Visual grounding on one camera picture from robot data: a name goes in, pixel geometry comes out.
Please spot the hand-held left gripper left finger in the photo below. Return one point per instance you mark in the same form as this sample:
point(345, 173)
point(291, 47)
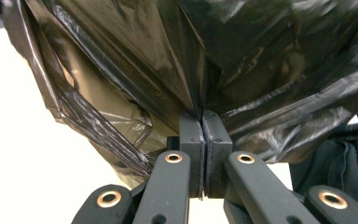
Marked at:
point(192, 149)

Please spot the black plastic garbage bag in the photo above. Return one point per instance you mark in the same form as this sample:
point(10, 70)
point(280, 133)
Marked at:
point(261, 62)

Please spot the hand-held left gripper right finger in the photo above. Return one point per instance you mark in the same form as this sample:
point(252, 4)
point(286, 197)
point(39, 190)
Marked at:
point(219, 146)

